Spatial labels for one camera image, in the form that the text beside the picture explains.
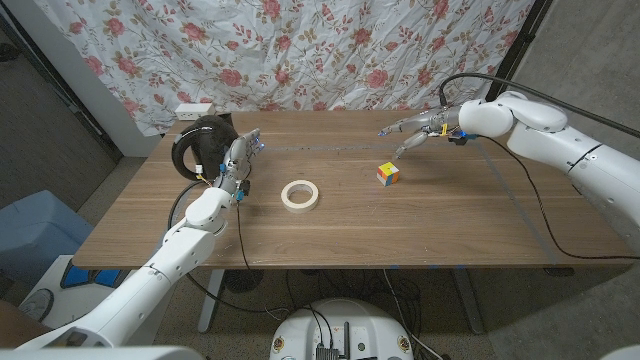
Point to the white floor platform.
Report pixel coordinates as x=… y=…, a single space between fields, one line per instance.
x=75 y=300

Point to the blue-grey storage box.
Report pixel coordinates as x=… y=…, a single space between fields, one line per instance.
x=35 y=230

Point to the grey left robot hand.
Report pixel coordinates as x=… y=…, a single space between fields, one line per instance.
x=240 y=162

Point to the multicoloured Rubik's cube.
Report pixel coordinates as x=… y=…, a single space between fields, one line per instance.
x=388 y=173

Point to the black door frame rail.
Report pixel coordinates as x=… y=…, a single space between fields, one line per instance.
x=47 y=65

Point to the white floral backdrop cloth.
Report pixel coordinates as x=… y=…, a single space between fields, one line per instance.
x=300 y=50

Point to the white power strip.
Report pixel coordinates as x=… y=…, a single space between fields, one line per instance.
x=192 y=111

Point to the black backdrop pole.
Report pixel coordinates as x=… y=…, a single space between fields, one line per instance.
x=515 y=50

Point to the white robot torso base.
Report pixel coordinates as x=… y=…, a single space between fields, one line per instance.
x=300 y=330

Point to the black round floor disc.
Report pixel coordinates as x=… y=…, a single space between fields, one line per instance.
x=245 y=280

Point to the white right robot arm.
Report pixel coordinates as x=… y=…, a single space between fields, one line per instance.
x=600 y=170

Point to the grey sneaker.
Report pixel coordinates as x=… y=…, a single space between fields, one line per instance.
x=36 y=305

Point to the black electric kettle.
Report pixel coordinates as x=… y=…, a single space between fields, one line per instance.
x=205 y=142

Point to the white robot chest cover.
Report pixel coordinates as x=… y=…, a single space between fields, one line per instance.
x=100 y=355

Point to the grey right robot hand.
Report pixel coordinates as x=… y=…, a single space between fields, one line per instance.
x=440 y=122

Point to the brown wooden surface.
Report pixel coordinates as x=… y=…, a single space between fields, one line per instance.
x=15 y=325

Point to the grey table leg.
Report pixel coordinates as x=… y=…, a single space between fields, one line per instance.
x=470 y=305

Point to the blue black floor pad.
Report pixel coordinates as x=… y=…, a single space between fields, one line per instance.
x=75 y=277

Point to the white table leg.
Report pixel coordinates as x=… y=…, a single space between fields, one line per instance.
x=210 y=305

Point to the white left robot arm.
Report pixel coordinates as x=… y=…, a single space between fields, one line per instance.
x=150 y=285

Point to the beige masking tape roll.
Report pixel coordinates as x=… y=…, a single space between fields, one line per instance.
x=300 y=207

